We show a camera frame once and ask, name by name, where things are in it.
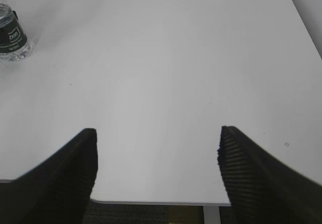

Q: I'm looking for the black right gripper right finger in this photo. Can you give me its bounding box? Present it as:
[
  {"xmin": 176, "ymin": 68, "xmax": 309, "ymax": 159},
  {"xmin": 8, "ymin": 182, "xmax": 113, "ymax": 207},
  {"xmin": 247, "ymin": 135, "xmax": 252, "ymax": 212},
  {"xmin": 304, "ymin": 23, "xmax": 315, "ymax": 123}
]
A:
[{"xmin": 217, "ymin": 126, "xmax": 321, "ymax": 223}]

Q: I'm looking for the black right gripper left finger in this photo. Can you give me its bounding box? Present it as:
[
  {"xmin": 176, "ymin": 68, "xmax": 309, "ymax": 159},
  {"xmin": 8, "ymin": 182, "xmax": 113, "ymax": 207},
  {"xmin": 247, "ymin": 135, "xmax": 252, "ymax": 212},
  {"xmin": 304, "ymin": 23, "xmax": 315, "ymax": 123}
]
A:
[{"xmin": 1, "ymin": 128, "xmax": 98, "ymax": 223}]

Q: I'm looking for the clear Cestbon water bottle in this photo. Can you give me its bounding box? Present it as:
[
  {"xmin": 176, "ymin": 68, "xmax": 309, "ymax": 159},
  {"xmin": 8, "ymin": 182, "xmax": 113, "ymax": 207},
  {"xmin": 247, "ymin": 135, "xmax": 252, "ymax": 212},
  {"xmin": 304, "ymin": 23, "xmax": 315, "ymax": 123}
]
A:
[{"xmin": 1, "ymin": 0, "xmax": 33, "ymax": 61}]

